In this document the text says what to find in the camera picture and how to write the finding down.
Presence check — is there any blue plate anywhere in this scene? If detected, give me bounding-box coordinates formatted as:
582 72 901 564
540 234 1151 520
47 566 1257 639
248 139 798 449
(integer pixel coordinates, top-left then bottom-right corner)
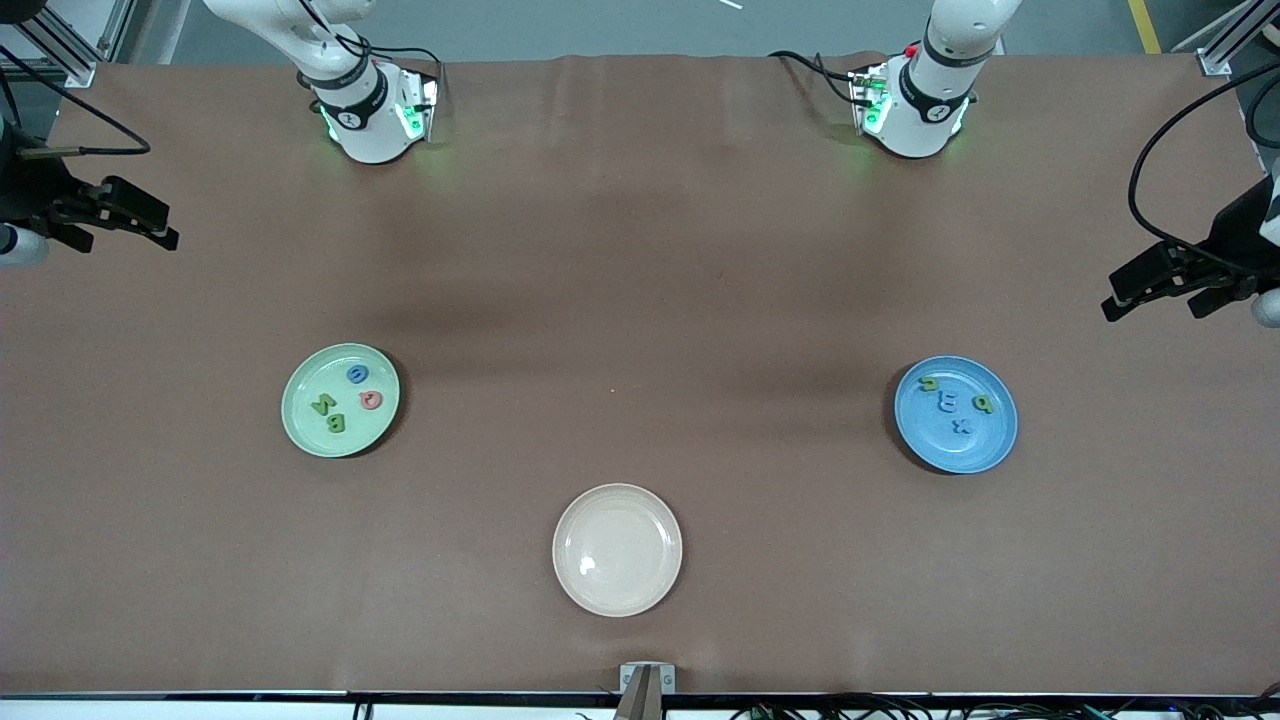
895 356 1020 475

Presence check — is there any green plate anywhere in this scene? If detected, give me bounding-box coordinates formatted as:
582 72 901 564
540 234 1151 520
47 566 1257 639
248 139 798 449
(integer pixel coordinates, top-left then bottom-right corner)
281 343 401 459

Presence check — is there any beige plate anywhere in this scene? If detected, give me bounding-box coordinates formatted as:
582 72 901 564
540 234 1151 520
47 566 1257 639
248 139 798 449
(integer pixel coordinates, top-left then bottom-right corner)
552 483 684 618

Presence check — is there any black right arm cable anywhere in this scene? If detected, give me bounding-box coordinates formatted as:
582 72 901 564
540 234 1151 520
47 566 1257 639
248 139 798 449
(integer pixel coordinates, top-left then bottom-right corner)
0 44 152 161

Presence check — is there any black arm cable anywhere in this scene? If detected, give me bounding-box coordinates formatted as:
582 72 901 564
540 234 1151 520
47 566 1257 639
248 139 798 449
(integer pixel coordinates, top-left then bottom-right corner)
1127 60 1280 279
0 44 152 161

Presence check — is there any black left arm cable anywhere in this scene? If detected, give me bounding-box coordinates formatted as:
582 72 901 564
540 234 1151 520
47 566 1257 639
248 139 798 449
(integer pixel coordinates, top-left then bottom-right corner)
1127 60 1280 279

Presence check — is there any aluminium frame profile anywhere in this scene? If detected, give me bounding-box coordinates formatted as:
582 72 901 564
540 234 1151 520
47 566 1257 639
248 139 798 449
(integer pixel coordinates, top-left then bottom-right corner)
0 0 98 89
98 0 138 63
1170 0 1280 77

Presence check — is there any black right base cable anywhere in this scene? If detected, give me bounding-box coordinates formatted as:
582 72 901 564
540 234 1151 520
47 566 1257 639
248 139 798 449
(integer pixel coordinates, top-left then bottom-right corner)
340 35 443 111

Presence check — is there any black base cable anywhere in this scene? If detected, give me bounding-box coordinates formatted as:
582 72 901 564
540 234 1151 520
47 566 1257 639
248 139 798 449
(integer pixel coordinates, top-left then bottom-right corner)
340 35 443 111
768 50 863 109

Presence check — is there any black left base cable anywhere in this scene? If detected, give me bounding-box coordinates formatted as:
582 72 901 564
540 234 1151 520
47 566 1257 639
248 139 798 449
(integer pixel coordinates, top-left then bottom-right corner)
768 50 863 109

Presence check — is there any black cable tangle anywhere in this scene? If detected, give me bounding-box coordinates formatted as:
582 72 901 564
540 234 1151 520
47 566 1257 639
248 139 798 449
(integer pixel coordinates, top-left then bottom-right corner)
730 693 1280 720

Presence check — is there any grey metal bracket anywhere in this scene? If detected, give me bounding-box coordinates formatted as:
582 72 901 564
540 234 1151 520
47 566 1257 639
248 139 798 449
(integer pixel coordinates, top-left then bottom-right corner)
619 662 677 695

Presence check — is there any upright aluminium post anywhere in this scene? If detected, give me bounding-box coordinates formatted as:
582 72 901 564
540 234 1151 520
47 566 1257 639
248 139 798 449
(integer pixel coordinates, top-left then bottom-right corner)
612 666 665 720

